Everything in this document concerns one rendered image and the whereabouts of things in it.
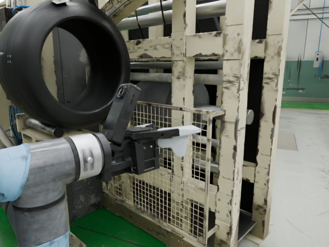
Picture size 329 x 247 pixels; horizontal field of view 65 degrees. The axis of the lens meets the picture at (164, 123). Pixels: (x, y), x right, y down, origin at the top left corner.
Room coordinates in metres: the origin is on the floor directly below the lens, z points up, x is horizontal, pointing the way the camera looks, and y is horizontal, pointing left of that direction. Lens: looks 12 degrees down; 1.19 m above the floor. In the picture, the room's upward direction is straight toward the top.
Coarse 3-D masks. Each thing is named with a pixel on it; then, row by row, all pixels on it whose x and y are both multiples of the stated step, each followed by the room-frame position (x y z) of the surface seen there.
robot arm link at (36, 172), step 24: (24, 144) 0.36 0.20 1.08; (48, 144) 0.37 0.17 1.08; (72, 144) 0.39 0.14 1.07; (0, 168) 0.31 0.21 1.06; (24, 168) 0.33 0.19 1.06; (48, 168) 0.34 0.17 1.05; (72, 168) 0.37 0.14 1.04; (0, 192) 0.31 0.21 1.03; (24, 192) 0.33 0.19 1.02; (48, 192) 0.34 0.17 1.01
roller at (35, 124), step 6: (30, 120) 1.31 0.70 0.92; (36, 120) 1.29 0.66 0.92; (30, 126) 1.30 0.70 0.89; (36, 126) 1.24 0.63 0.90; (42, 126) 1.20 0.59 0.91; (48, 126) 1.17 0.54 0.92; (54, 126) 1.15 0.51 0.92; (48, 132) 1.15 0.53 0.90; (54, 132) 1.11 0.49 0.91; (60, 132) 1.13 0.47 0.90
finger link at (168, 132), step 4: (176, 128) 0.47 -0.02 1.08; (144, 132) 0.46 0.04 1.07; (148, 132) 0.46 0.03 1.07; (152, 132) 0.46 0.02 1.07; (156, 132) 0.46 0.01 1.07; (160, 132) 0.46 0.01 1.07; (164, 132) 0.46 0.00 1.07; (168, 132) 0.46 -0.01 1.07; (172, 132) 0.47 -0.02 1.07; (176, 132) 0.47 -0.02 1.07; (144, 136) 0.45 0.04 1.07; (148, 136) 0.46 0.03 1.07; (152, 136) 0.46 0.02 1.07; (156, 136) 0.46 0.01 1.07; (160, 136) 0.46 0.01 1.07; (164, 136) 0.46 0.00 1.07; (168, 136) 0.47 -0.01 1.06; (172, 136) 0.47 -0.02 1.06; (176, 136) 0.47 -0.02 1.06
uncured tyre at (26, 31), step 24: (48, 0) 1.15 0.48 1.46; (72, 0) 1.20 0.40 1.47; (24, 24) 1.05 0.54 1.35; (48, 24) 1.08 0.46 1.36; (72, 24) 1.46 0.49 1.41; (96, 24) 1.26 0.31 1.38; (0, 48) 1.10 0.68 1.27; (24, 48) 1.02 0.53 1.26; (96, 48) 1.56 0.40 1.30; (120, 48) 1.34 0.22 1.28; (0, 72) 1.10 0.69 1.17; (24, 72) 1.01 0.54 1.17; (96, 72) 1.56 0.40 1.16; (120, 72) 1.36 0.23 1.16; (24, 96) 1.03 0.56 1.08; (48, 96) 1.06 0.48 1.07; (96, 96) 1.53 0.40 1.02; (48, 120) 1.09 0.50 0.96; (72, 120) 1.14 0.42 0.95; (96, 120) 1.23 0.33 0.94
